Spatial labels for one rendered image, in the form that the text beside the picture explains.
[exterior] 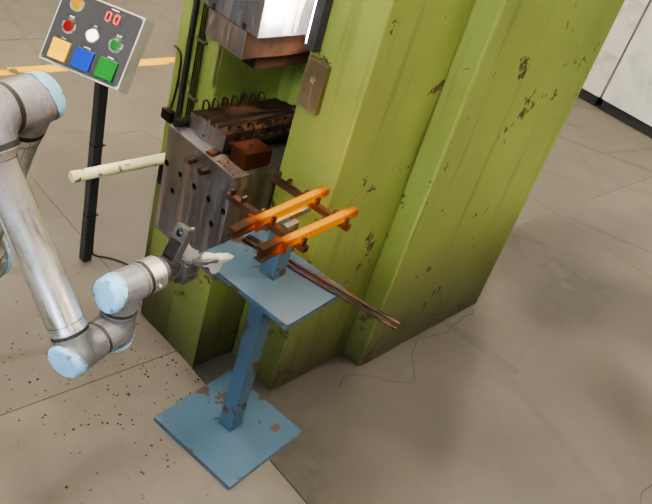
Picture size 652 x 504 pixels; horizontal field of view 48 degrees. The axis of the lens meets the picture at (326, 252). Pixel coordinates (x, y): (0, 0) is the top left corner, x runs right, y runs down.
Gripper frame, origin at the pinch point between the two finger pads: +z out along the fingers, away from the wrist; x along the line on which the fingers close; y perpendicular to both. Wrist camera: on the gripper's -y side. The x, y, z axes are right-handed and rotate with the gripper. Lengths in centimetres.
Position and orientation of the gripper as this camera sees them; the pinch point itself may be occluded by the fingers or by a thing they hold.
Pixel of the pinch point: (214, 239)
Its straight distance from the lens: 201.6
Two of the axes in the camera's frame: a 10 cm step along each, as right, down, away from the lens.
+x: 7.7, 5.2, -3.8
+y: -2.6, 7.9, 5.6
